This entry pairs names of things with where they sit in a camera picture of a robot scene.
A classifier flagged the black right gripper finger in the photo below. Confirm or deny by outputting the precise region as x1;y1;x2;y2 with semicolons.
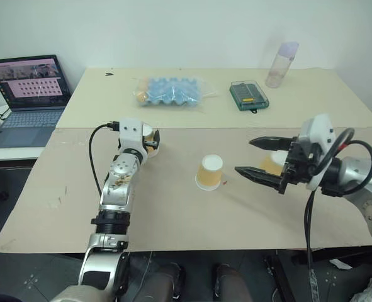
249;135;296;152
234;166;285;191

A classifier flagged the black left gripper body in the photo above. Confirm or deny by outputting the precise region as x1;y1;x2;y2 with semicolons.
143;139;159;155

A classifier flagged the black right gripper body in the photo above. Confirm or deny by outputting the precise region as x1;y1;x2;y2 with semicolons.
278;135;324;196

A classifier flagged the blue egg tray in bag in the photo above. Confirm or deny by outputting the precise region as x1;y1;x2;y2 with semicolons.
132;75;220;111

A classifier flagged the green screwdriver bit case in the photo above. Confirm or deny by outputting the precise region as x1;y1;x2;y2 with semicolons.
229;80;271;113

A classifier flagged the clear bottle with purple cap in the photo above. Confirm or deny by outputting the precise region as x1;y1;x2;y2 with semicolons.
264;40;300;89

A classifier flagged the brown cardboard sheet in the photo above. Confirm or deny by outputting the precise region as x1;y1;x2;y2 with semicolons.
0;126;372;254

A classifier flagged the dark rounded shape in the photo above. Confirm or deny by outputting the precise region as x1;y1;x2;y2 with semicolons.
215;263;253;302
146;262;187;302

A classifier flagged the grey open laptop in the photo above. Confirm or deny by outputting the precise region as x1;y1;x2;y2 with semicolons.
0;54;74;149

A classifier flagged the white plastic bag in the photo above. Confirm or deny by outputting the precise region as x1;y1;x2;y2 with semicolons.
351;276;372;302

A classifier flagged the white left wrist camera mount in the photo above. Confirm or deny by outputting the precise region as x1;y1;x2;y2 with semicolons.
118;118;149;165

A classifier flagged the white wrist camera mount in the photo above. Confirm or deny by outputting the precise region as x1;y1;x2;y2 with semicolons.
118;118;149;165
298;113;337;191

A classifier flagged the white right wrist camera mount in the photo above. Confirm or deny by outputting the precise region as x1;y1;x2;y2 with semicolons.
298;113;337;191

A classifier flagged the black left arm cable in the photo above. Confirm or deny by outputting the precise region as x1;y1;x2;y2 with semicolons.
88;120;120;198

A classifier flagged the black table frame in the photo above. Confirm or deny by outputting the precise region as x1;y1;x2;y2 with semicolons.
262;245;372;302

